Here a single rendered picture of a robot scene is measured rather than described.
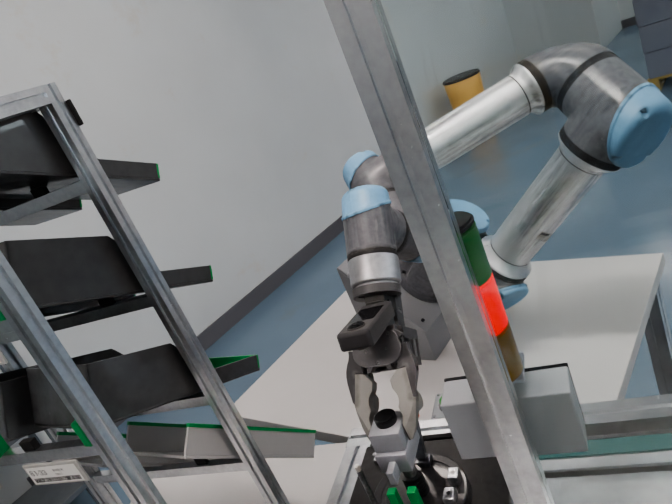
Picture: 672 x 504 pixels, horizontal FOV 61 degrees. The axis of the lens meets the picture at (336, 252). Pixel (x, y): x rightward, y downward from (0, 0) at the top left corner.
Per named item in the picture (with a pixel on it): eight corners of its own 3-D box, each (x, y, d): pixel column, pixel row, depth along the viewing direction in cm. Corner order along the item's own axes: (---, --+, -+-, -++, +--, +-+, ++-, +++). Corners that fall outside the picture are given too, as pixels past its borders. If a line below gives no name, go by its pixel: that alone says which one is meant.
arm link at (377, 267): (386, 248, 80) (335, 261, 83) (390, 280, 78) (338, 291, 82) (405, 259, 86) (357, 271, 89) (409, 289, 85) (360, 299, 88)
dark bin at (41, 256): (155, 291, 89) (148, 245, 89) (213, 281, 82) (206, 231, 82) (-42, 321, 66) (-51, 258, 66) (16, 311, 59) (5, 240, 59)
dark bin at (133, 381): (201, 372, 94) (194, 328, 95) (260, 370, 87) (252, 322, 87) (34, 427, 71) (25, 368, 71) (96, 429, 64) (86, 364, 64)
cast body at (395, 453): (391, 439, 81) (374, 401, 79) (420, 436, 79) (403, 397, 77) (378, 486, 74) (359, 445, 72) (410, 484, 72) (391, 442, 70)
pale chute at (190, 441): (256, 454, 103) (258, 428, 104) (314, 457, 95) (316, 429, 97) (122, 454, 81) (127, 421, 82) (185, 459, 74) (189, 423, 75)
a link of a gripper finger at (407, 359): (428, 392, 75) (406, 330, 78) (425, 392, 74) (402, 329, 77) (397, 404, 77) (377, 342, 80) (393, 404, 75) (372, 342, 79)
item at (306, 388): (366, 279, 194) (363, 272, 193) (665, 262, 134) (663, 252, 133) (228, 422, 146) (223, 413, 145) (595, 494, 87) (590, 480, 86)
